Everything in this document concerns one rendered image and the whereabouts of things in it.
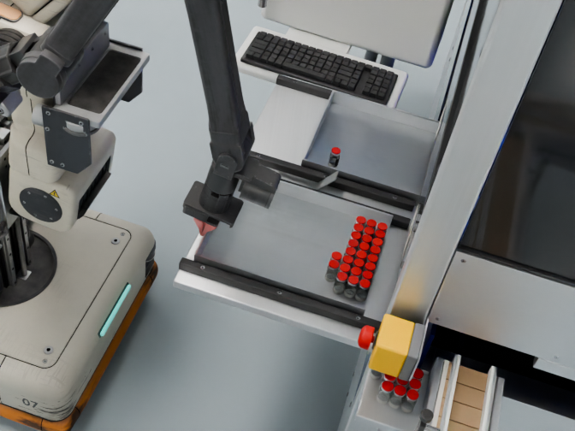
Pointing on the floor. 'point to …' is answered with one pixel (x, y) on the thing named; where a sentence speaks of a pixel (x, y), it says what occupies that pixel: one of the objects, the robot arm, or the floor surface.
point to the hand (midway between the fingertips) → (203, 231)
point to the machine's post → (469, 157)
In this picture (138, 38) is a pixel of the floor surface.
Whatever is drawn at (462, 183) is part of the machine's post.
